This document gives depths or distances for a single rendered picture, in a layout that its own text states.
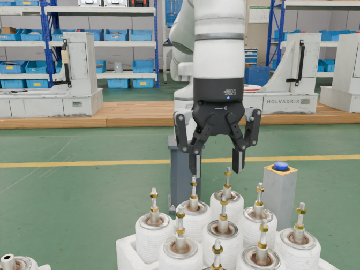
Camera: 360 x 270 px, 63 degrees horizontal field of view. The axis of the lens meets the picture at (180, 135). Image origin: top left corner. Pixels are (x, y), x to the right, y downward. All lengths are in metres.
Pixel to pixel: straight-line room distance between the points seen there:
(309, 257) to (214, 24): 0.52
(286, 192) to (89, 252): 0.67
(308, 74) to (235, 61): 2.59
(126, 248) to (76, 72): 2.15
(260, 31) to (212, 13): 6.68
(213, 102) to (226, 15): 0.12
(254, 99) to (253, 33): 4.37
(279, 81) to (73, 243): 2.39
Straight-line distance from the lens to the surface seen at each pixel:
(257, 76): 5.19
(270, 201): 0.95
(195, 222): 0.78
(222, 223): 0.71
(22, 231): 1.31
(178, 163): 1.17
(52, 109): 2.81
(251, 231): 0.78
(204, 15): 0.42
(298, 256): 0.71
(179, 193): 1.23
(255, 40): 7.05
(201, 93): 0.42
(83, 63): 2.74
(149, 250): 0.75
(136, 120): 2.60
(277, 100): 2.85
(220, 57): 0.41
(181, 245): 0.66
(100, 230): 1.20
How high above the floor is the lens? 0.66
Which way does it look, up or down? 16 degrees down
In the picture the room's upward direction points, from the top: straight up
